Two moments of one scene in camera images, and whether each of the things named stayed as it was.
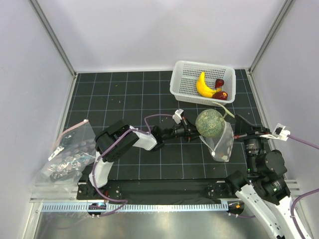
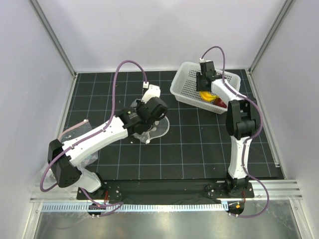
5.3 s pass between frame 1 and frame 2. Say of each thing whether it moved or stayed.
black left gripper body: moved
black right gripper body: moved
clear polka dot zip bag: moved
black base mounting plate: stayed
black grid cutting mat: stayed
